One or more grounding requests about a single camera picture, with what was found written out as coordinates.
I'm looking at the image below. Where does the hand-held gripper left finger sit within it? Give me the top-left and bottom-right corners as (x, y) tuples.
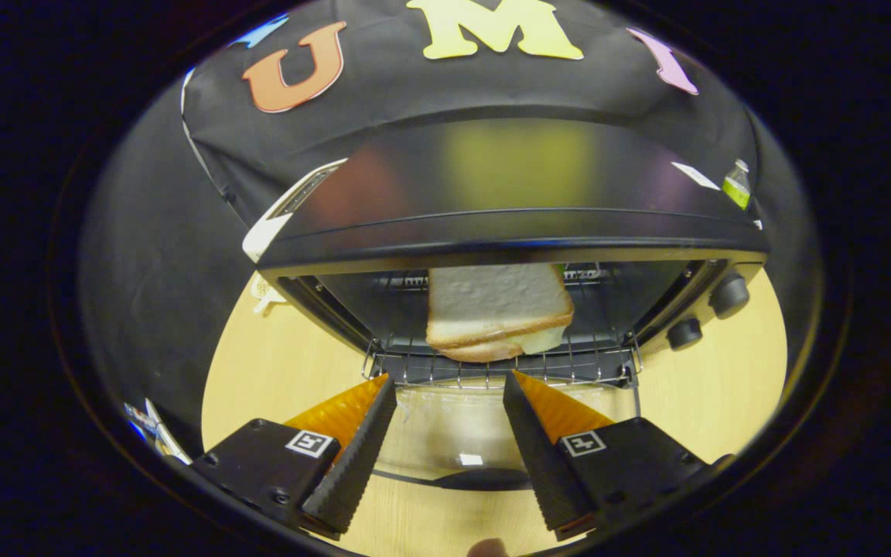
(192, 374), (398, 540)

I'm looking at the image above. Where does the white pop-up toaster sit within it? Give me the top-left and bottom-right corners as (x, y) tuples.
(242, 159), (348, 264)

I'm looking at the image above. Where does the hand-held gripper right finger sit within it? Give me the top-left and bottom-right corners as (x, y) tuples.
(502, 370), (713, 541)

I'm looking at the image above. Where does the small white dish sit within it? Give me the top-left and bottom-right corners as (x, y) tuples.
(248, 278), (288, 315)

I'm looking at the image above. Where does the green plastic bottle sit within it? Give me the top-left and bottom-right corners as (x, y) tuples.
(722, 159), (752, 210)

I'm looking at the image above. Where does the black toaster oven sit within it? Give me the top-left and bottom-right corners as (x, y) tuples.
(256, 118), (771, 492)

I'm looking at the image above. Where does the metal oven rack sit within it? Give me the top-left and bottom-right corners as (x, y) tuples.
(360, 267), (644, 388)

